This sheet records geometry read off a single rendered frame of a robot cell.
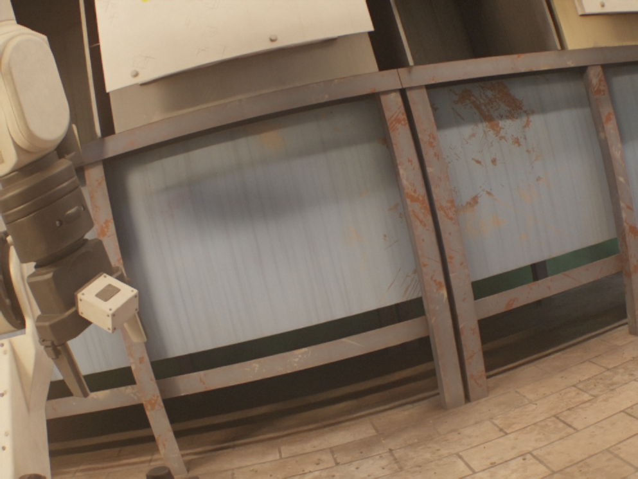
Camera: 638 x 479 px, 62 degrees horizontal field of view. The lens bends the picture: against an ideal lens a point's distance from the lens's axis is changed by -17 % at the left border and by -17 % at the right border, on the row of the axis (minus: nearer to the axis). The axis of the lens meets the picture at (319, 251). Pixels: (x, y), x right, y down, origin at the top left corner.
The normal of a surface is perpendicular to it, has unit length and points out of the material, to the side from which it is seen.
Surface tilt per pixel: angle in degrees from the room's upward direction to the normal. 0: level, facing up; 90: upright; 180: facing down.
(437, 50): 90
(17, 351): 80
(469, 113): 90
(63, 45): 90
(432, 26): 90
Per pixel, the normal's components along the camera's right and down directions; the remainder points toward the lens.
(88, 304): -0.39, 0.43
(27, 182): 0.03, -0.47
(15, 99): 0.34, 0.22
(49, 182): 0.74, -0.01
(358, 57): 0.11, 0.05
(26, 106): 0.87, -0.12
